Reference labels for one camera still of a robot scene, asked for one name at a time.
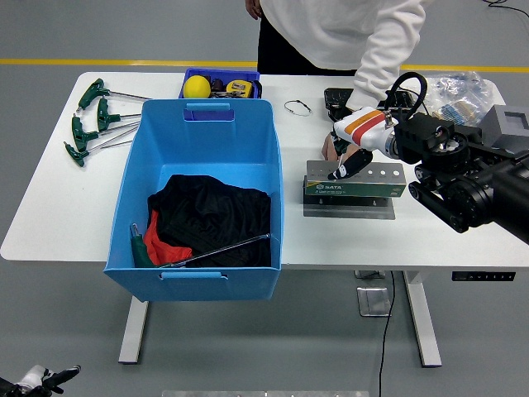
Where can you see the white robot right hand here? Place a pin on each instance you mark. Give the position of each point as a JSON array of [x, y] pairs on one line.
[[368, 128]]

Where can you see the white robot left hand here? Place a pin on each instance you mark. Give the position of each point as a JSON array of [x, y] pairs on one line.
[[37, 378]]

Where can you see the person's left hand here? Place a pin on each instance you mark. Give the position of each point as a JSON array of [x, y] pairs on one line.
[[330, 149]]

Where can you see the person's right hand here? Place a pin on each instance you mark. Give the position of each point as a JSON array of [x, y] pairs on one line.
[[253, 8]]

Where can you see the green grey hex key stand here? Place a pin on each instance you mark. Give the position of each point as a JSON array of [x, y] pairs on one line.
[[351, 189]]

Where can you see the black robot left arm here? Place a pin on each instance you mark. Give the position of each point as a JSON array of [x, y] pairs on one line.
[[8, 388]]

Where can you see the person's left forearm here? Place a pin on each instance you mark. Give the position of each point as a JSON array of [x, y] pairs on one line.
[[380, 70]]

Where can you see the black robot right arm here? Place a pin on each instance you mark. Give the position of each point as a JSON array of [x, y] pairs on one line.
[[454, 173]]

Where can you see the large light blue plastic box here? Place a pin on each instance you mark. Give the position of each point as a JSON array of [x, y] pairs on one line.
[[206, 140]]

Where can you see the grey square box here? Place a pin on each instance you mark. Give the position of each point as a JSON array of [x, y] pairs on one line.
[[496, 120]]

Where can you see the black electronics tray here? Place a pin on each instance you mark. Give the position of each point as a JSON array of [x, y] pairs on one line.
[[335, 99]]

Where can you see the small dark blue bin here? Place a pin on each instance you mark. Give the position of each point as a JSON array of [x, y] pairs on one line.
[[223, 73]]

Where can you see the person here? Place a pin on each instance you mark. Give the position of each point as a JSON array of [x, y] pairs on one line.
[[322, 29]]

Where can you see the yellow tape measure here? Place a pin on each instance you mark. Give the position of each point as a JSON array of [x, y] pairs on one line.
[[239, 87]]

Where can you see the dark brown roll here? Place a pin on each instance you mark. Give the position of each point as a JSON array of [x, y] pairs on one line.
[[217, 84]]

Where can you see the taped resistor strips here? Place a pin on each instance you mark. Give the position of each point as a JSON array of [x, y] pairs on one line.
[[454, 111]]

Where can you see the yellow ball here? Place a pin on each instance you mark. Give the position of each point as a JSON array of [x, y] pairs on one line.
[[196, 87]]

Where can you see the clear plastic parts bag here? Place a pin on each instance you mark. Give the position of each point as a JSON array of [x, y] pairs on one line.
[[454, 82]]

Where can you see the white table leg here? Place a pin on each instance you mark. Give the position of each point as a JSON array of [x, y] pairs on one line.
[[134, 331], [423, 322]]

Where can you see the black cloth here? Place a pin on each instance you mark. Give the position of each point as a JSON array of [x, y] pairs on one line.
[[215, 211]]

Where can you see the metal floor plate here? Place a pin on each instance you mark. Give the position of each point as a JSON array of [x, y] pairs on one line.
[[374, 302]]

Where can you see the red cloth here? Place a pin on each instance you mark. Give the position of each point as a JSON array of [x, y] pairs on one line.
[[163, 248]]

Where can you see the black table control panel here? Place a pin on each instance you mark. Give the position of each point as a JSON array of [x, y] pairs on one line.
[[483, 276]]

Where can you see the metal table bracket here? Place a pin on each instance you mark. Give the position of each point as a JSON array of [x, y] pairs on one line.
[[369, 274]]

